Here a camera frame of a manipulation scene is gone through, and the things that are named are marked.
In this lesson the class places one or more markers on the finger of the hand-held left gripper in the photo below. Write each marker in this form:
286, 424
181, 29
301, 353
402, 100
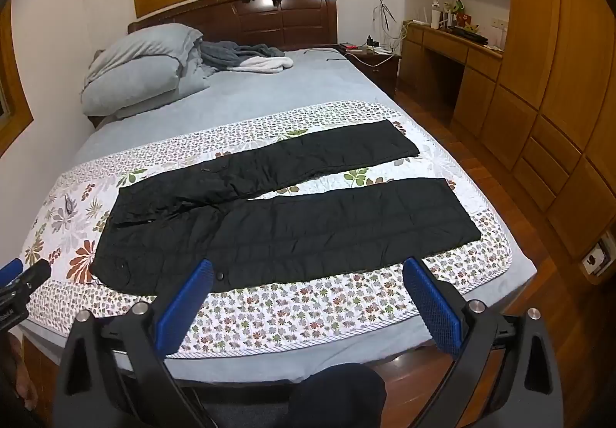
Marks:
9, 271
33, 276

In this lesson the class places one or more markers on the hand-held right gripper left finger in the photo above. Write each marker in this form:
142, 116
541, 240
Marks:
188, 300

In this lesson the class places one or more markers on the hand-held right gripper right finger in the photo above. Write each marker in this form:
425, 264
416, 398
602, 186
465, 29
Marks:
433, 307

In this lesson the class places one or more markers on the black pants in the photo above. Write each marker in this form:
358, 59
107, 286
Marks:
288, 226

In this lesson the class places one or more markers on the floral quilt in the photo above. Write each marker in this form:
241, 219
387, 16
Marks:
337, 303

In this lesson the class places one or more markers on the person's dark trouser leg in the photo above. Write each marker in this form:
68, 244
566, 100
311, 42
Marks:
337, 399

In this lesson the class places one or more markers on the flat grey pillow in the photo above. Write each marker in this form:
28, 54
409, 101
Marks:
130, 91

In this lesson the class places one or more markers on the bed with grey sheet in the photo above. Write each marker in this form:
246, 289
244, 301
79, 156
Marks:
298, 86

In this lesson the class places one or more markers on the dark wooden nightstand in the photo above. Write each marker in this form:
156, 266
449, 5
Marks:
380, 67

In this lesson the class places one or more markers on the white fleece cloth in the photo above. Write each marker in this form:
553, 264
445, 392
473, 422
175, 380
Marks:
269, 64

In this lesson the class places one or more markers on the dark grey blanket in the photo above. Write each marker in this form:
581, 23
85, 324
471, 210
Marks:
231, 52

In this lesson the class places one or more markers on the large grey pillow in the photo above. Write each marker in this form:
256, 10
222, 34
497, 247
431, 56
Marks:
144, 48

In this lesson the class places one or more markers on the wooden wardrobe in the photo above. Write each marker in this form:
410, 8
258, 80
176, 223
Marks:
553, 72

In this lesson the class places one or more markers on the wooden desk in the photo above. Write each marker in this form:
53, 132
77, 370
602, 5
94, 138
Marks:
442, 43

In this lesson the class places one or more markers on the black keyboard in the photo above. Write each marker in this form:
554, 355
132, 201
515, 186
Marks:
469, 36

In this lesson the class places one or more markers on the dark wooden headboard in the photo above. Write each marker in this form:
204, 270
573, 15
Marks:
288, 19

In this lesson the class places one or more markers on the white wall socket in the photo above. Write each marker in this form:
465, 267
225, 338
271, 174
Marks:
594, 259

